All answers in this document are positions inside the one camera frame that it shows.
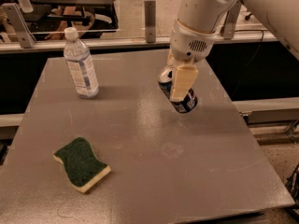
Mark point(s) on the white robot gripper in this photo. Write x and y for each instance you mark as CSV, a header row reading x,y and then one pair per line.
x,y
189,45

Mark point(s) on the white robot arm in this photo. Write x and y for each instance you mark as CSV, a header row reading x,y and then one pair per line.
x,y
195,30

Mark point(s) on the black office chair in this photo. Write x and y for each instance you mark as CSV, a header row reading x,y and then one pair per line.
x,y
247,17

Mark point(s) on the clear plastic water bottle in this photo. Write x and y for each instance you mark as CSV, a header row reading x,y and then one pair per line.
x,y
80,64

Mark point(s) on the green and yellow sponge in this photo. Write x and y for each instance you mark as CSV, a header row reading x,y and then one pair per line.
x,y
81,165

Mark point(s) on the black desk behind glass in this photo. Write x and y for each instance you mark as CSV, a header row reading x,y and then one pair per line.
x,y
92,18

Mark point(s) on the metal barrier rail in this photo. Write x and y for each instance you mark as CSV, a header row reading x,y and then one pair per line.
x,y
246,36

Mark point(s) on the right metal glass bracket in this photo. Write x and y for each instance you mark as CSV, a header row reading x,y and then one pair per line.
x,y
228,28

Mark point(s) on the metal glass bracket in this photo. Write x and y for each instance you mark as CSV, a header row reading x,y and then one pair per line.
x,y
228,28
150,20
16,19

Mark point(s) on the middle metal glass bracket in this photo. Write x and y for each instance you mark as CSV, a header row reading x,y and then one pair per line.
x,y
150,20

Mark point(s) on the left metal glass bracket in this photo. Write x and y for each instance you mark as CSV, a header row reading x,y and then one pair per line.
x,y
16,19

